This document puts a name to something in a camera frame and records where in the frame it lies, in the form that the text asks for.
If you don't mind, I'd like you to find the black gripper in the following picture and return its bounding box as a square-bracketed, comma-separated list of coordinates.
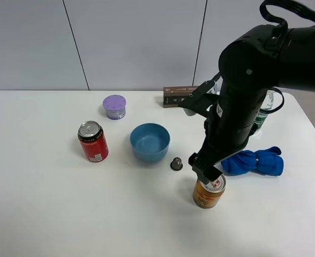
[189, 88, 259, 185]

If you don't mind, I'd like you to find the gold energy drink can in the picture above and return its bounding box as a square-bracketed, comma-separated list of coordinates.
[192, 175, 226, 209]

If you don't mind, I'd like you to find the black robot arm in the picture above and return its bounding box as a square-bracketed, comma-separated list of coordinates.
[180, 25, 315, 184]

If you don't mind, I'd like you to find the dark coffee capsule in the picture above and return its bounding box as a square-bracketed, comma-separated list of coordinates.
[170, 157, 183, 171]

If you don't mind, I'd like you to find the blue rolled cloth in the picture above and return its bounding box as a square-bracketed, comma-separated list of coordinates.
[221, 146, 284, 176]

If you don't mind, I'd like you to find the blue plastic bowl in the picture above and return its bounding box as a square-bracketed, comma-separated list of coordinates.
[130, 123, 170, 163]

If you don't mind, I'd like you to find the dark brown capsule box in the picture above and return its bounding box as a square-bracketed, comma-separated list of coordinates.
[163, 86, 198, 108]

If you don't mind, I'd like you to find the clear water bottle green label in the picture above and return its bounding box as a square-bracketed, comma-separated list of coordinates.
[254, 90, 274, 137]

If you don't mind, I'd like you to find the purple lidded round container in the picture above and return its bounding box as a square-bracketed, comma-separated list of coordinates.
[102, 94, 126, 120]

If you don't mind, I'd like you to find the red soda can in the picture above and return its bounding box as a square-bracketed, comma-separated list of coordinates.
[78, 120, 109, 162]

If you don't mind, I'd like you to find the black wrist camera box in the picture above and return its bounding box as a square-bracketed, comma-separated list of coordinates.
[178, 80, 219, 118]

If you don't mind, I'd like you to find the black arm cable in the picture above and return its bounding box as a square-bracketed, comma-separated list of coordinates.
[259, 0, 315, 30]

